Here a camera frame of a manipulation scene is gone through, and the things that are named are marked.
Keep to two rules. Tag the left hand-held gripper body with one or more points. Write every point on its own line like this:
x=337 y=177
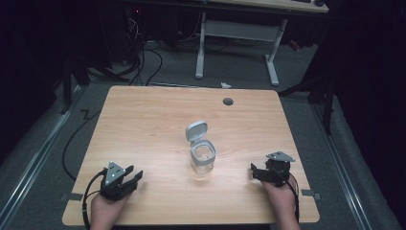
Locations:
x=112 y=188

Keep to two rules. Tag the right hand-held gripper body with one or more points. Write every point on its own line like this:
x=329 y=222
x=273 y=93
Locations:
x=279 y=171

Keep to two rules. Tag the glass jar with grey lid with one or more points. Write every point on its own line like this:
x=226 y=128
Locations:
x=203 y=155

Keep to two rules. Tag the person's left hand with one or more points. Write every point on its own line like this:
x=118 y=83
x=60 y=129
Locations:
x=103 y=212

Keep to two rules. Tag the person's right hand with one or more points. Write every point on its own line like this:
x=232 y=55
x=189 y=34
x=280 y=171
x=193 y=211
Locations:
x=282 y=201

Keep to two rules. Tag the grey tape patch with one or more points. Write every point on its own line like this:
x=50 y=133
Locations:
x=310 y=193
x=74 y=196

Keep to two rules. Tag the black round table grommet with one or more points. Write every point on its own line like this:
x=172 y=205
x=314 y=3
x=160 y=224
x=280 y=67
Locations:
x=228 y=102

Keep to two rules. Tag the black metal stand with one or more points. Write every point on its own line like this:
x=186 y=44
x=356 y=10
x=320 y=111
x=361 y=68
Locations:
x=328 y=105
x=67 y=86

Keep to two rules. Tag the crumpled white paper scrap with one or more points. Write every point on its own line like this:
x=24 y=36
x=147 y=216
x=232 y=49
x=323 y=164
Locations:
x=225 y=85

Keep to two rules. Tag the small red object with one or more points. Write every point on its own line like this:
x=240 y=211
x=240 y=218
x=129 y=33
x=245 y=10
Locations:
x=294 y=45

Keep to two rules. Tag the metal floor rail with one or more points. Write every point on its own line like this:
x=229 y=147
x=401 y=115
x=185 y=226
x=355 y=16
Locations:
x=341 y=166
x=38 y=153

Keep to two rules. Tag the white metal frame desk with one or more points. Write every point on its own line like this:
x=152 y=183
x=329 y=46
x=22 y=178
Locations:
x=239 y=30

